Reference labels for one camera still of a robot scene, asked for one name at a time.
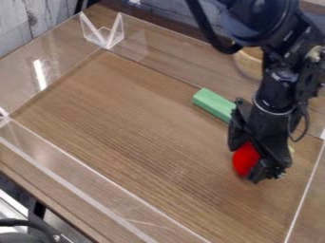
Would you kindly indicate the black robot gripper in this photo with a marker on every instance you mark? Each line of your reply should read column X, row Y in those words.
column 259, row 122

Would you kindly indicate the red plush strawberry toy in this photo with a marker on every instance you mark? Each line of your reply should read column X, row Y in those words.
column 244, row 159

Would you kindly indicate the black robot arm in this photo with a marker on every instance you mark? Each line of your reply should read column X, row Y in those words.
column 276, row 27

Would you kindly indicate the green rectangular block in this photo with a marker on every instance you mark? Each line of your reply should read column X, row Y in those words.
column 214, row 104

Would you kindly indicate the wooden bowl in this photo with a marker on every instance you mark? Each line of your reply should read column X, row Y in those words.
column 248, row 62

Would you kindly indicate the clear acrylic tray wall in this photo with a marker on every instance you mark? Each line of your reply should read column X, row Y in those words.
column 108, row 144

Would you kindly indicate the clear acrylic corner bracket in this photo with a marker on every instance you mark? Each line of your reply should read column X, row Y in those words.
column 104, row 37

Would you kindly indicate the black metal table frame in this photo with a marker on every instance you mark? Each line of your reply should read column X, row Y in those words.
column 40, row 231

